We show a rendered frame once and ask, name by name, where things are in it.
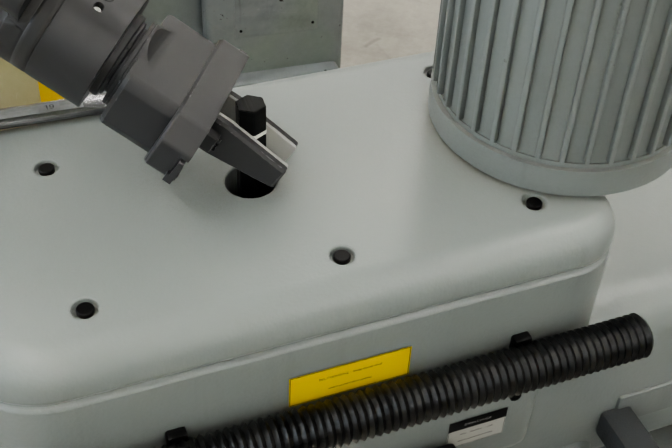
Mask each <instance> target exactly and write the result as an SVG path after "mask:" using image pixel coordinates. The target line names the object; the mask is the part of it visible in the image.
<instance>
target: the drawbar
mask: <svg viewBox="0 0 672 448"><path fill-rule="evenodd" d="M235 112H236V123H237V124H238V125H239V126H240V127H241V128H243V129H244V130H245V131H247V132H248V133H249V134H250V135H252V136H256V135H258V134H260V133H262V132H263V131H265V130H266V105H265V103H264V100H263V98H262V97H257V96H252V95H246V96H244V97H242V98H240V99H238V100H237V101H236V102H235ZM257 140H258V141H259V142H260V143H262V144H263V145H264V146H265V147H266V134H264V135H263V136H261V137H259V138H258V139H257ZM237 192H238V197H242V198H259V197H263V196H265V195H266V184H264V183H262V182H260V181H258V180H257V179H255V178H253V177H251V176H249V175H247V174H245V173H243V172H241V171H240V170H238V169H237Z"/></svg>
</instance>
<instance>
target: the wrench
mask: <svg viewBox="0 0 672 448"><path fill-rule="evenodd" d="M105 94H106V93H102V94H101V93H100V94H97V95H88V96H87V98H86V99H85V100H84V102H83V103H82V104H81V105H80V106H79V107H77V106H76V105H74V104H73V103H71V102H70V101H68V100H66V99H60V100H54V101H47V102H40V103H34V104H27V105H20V106H14V107H7V108H0V130H2V129H9V128H15V127H22V126H28V125H34V124H41V123H47V122H54V121H60V120H67V119H73V118H80V117H86V116H92V115H99V114H102V113H103V111H104V110H105V108H106V106H107V105H106V104H104V103H103V102H102V99H103V97H104V96H105Z"/></svg>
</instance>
